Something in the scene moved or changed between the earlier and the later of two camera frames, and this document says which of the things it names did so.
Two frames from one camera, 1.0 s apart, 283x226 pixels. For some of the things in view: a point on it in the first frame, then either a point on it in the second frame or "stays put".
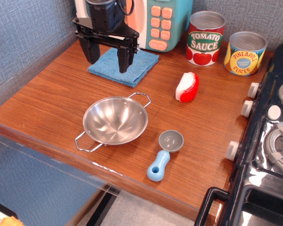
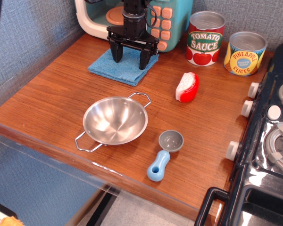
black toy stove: [260, 190] stays put
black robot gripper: [107, 25] -> [133, 32]
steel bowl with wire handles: [114, 120] stays put
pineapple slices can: [245, 53] stays put
